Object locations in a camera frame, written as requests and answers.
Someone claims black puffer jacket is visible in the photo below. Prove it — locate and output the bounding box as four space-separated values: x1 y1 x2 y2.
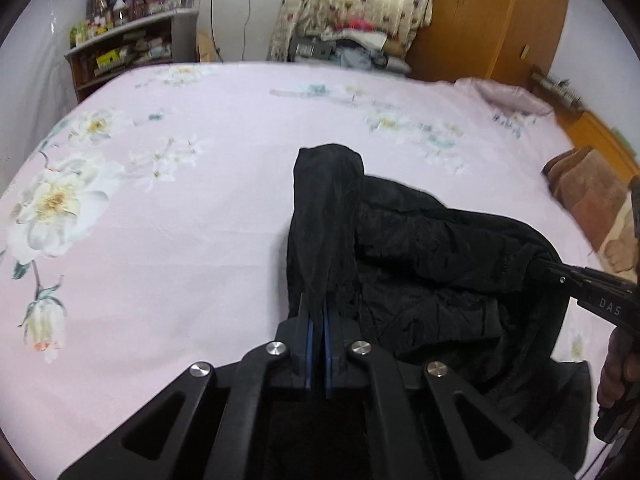
286 144 592 471

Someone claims pile of clothes by window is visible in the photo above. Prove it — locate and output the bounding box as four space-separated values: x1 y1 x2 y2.
286 20 411 77

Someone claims person's right hand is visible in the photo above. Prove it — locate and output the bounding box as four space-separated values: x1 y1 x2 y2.
597 328 640 408

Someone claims brown bear print pillow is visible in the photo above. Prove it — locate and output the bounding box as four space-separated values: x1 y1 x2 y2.
542 146 639 282

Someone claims wooden headboard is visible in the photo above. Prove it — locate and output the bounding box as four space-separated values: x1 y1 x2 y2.
528 66 639 182

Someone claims pink floral bed sheet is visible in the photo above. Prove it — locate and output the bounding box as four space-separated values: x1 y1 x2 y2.
1 63 598 479

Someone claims wooden wardrobe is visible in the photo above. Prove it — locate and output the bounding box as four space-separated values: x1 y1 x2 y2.
406 0 568 88

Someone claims wooden shelf with clutter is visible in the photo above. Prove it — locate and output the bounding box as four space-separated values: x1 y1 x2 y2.
65 9 198 103

